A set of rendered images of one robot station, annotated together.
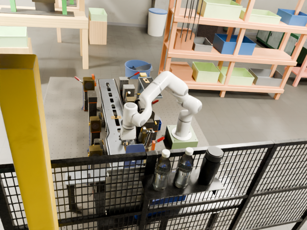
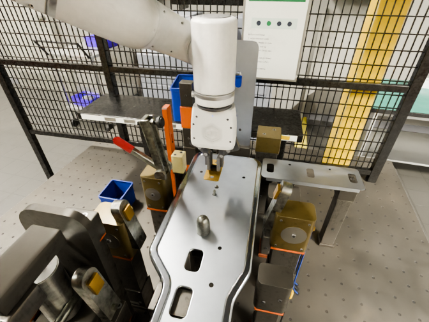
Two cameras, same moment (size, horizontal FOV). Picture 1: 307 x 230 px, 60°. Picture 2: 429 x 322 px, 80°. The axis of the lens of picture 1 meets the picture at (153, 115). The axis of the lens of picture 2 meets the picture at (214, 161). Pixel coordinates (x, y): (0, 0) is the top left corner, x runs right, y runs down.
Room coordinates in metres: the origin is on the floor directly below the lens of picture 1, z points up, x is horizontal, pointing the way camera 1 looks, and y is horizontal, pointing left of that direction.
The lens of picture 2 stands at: (1.82, 0.42, 1.48)
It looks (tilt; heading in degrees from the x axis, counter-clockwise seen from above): 36 degrees down; 212
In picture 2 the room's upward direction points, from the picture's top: straight up
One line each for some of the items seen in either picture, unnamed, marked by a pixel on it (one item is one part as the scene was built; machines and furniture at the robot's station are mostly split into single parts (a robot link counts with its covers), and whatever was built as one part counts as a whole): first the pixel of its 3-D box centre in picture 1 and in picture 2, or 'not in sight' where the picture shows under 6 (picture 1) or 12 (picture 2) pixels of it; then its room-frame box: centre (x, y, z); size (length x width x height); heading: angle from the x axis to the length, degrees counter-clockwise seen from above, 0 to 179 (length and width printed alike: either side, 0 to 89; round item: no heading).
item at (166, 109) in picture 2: (149, 168); (174, 177); (1.35, -0.03, 0.95); 0.03 x 0.01 x 0.50; 20
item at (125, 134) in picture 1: (128, 131); (214, 122); (1.39, 0.15, 1.22); 0.10 x 0.07 x 0.11; 110
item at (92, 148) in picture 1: (93, 165); (288, 255); (1.37, 0.37, 0.87); 0.12 x 0.07 x 0.35; 110
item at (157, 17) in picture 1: (156, 22); not in sight; (7.42, 0.31, 0.31); 0.52 x 0.52 x 0.63
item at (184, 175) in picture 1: (184, 167); not in sight; (0.82, -0.17, 1.53); 0.07 x 0.07 x 0.20
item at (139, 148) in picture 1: (133, 165); (235, 98); (1.14, 0.07, 1.17); 0.12 x 0.01 x 0.34; 110
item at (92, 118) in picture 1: (93, 135); not in sight; (1.71, 0.47, 0.87); 0.12 x 0.07 x 0.35; 110
